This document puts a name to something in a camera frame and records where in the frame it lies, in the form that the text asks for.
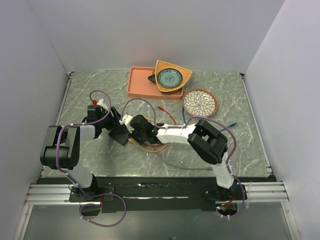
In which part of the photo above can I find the orange woven triangular plate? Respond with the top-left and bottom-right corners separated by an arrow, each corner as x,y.
154,60 -> 192,93

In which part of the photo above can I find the red ethernet cable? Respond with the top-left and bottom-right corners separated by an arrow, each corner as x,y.
143,106 -> 178,147

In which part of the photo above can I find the white floral round plate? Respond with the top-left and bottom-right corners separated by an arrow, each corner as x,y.
182,88 -> 218,117

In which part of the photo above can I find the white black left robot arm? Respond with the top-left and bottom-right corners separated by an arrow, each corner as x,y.
40,104 -> 121,201

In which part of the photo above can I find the black small bowl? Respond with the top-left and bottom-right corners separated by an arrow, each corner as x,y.
148,74 -> 156,83

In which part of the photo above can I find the aluminium frame rail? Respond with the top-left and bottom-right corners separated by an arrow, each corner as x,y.
24,182 -> 289,205

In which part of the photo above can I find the blue ethernet cable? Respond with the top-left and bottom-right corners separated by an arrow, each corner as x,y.
180,104 -> 238,133

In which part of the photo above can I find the grey ethernet cable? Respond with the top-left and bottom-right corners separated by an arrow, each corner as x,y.
157,152 -> 215,172

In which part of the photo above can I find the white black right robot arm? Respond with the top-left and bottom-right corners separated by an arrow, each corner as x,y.
126,115 -> 237,200

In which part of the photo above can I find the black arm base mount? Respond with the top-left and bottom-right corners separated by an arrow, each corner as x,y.
37,176 -> 251,215

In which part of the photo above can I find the salmon pink tray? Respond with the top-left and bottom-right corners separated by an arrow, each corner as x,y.
127,66 -> 184,101

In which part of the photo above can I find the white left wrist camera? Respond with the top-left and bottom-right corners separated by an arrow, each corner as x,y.
92,98 -> 108,110

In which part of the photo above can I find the teal patterned round dish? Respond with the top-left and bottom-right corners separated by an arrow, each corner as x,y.
157,68 -> 183,89

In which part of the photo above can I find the yellow ethernet cable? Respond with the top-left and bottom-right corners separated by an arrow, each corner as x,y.
128,117 -> 168,153

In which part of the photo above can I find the black network switch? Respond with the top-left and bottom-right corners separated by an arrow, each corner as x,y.
108,124 -> 130,146

